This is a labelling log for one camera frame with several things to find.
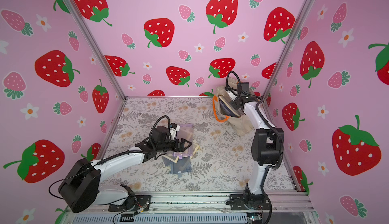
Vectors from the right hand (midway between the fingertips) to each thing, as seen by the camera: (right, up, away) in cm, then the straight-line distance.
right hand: (236, 97), depth 94 cm
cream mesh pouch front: (-2, -8, +1) cm, 8 cm away
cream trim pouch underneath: (-25, -31, -1) cm, 40 cm away
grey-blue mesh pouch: (-34, -41, -8) cm, 54 cm away
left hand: (-30, -27, -11) cm, 42 cm away
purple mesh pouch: (-33, -22, +4) cm, 40 cm away
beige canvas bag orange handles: (-7, -8, +7) cm, 12 cm away
